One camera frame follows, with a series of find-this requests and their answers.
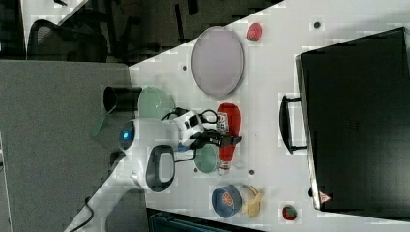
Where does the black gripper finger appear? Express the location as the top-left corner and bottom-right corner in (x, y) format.
(230, 136), (242, 145)

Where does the red strawberry near plate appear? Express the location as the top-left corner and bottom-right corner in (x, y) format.
(247, 23), (262, 41)

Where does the black cylinder post lower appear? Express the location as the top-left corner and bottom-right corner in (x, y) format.
(110, 151), (125, 167)

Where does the black office chair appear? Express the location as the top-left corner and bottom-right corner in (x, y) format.
(26, 19), (108, 63)

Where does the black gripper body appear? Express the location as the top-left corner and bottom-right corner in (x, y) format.
(194, 129), (228, 149)

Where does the red strawberry near oven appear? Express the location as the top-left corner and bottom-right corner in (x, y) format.
(282, 206), (297, 220)

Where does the yellow banana toy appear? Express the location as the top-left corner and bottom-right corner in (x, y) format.
(241, 186), (262, 218)

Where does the black toaster oven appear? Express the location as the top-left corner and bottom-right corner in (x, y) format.
(296, 27), (410, 220)

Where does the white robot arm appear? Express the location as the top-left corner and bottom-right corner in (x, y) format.
(64, 107), (242, 232)

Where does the black cylinder post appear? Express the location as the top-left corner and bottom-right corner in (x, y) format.
(110, 151), (125, 167)
(102, 87), (142, 112)

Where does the grey round plate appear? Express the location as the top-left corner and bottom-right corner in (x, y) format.
(191, 26), (245, 99)

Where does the green perforated colander basket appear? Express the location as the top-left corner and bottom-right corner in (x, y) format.
(138, 87), (175, 119)

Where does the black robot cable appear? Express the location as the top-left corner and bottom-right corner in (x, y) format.
(69, 107), (219, 232)

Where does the blue bowl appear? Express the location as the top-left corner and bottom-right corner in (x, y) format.
(211, 185), (242, 218)

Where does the black oven door handle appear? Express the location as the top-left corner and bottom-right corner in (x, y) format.
(279, 96), (307, 154)

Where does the red ketchup bottle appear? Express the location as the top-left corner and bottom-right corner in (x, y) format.
(217, 102), (241, 176)

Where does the green metal cup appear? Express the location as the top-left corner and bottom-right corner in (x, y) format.
(194, 145), (219, 174)

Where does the orange slice toy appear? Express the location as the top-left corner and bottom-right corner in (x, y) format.
(222, 192), (233, 206)

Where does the black cylinder post upper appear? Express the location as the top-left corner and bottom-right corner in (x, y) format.
(102, 87), (142, 112)

